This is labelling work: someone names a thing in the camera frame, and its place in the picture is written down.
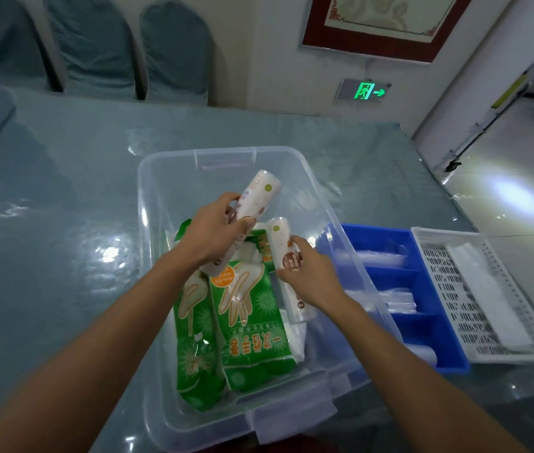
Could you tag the person's right hand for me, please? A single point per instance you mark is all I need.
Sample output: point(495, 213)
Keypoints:
point(316, 280)

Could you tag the person's left hand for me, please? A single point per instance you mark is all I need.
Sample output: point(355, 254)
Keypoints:
point(208, 231)

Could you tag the person's right thumb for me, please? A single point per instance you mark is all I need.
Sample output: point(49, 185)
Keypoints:
point(301, 246)

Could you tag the person's left thumb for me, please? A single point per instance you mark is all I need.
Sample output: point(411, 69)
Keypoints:
point(244, 226)

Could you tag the white roll with brown label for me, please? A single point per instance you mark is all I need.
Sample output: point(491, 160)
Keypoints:
point(280, 240)

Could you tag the white roll with green dot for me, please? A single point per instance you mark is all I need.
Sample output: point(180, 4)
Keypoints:
point(258, 193)

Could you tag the person's left forearm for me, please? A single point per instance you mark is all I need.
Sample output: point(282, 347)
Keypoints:
point(82, 363)

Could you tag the person's right forearm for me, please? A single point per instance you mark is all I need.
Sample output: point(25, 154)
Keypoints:
point(408, 382)

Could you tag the small green orange packet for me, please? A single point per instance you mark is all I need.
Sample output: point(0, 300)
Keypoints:
point(261, 246)

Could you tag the clear plastic storage bin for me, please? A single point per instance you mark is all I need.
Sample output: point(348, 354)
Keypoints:
point(186, 183)

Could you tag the clear plastic bag bundle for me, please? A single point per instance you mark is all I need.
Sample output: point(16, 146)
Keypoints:
point(396, 300)
point(380, 258)

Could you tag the white plastic bag pack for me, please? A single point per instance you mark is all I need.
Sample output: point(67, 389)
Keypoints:
point(297, 339)

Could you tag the large green glove packet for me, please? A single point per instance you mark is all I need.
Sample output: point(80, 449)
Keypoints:
point(257, 344)

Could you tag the white perforated plastic basket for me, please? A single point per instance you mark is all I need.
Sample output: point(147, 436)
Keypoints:
point(441, 278)

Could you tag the narrow green glove packet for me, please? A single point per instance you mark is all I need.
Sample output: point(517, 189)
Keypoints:
point(196, 367)

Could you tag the blue divided plastic tray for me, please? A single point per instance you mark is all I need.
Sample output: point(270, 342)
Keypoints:
point(429, 325)

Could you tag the small white bag roll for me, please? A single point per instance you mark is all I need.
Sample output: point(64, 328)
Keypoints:
point(425, 354)

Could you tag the green exit sign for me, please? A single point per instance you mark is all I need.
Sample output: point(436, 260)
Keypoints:
point(363, 90)

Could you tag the teal covered chair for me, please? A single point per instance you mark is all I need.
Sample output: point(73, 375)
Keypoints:
point(177, 56)
point(2, 37)
point(94, 47)

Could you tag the white flat packet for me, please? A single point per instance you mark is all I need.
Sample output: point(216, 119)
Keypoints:
point(488, 297)

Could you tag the glass door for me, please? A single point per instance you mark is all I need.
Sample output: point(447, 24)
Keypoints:
point(507, 94)

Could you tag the red framed wall picture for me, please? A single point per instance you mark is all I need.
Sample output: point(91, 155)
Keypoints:
point(337, 32)

